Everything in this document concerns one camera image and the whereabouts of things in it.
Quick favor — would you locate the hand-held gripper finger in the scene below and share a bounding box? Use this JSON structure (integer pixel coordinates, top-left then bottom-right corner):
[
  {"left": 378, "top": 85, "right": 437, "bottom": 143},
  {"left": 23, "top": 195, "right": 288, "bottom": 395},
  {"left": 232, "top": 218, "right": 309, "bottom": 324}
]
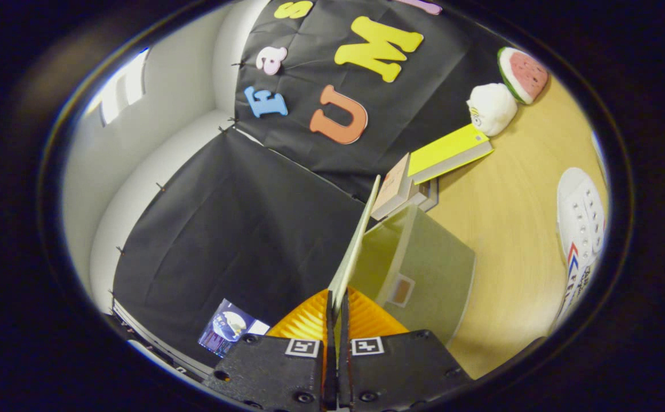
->
[
  {"left": 338, "top": 286, "right": 475, "bottom": 412},
  {"left": 202, "top": 289, "right": 337, "bottom": 412}
]

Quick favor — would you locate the white canvas shoe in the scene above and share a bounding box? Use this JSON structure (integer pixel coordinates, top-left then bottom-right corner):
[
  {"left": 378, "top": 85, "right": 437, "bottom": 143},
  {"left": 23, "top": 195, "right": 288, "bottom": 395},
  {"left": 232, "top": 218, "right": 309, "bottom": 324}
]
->
[{"left": 549, "top": 167, "right": 608, "bottom": 335}]

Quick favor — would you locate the computer monitor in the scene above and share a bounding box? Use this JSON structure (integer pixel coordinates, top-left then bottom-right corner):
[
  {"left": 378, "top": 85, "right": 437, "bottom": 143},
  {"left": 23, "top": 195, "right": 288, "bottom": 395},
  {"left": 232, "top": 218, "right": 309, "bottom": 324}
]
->
[{"left": 198, "top": 298, "right": 271, "bottom": 358}]

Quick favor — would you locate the black backdrop cloth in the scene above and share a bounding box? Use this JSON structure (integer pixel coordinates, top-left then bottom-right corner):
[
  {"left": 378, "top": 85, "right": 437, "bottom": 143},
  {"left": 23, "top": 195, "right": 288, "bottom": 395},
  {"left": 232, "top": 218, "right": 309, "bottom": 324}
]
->
[{"left": 109, "top": 0, "right": 516, "bottom": 370}]

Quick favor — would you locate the beige cover book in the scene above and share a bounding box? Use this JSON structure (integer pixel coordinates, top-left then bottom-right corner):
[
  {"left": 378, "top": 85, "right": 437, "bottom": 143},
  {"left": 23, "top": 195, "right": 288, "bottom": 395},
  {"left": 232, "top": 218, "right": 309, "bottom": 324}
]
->
[{"left": 371, "top": 153, "right": 419, "bottom": 221}]

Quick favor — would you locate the yellow cover book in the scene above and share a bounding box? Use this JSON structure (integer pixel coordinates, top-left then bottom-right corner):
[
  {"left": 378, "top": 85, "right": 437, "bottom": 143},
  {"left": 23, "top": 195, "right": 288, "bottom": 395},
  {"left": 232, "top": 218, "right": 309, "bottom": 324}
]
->
[{"left": 407, "top": 123, "right": 494, "bottom": 185}]

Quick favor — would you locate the white plush toy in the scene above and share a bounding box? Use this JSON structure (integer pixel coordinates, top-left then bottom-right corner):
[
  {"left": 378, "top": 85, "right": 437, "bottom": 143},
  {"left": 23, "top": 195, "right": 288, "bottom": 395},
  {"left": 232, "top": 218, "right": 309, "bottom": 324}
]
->
[{"left": 467, "top": 83, "right": 519, "bottom": 138}]

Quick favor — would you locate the ceiling light panel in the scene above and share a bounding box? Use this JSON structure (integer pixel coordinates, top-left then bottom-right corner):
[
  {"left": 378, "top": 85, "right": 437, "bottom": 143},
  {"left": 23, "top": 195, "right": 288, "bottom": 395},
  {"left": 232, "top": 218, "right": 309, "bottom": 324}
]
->
[{"left": 99, "top": 47, "right": 151, "bottom": 128}]

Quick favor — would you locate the watermelon slice plush toy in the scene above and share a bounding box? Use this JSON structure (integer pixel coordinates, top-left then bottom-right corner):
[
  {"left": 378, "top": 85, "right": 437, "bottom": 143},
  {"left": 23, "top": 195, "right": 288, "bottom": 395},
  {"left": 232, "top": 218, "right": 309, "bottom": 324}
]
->
[{"left": 497, "top": 47, "right": 550, "bottom": 106}]

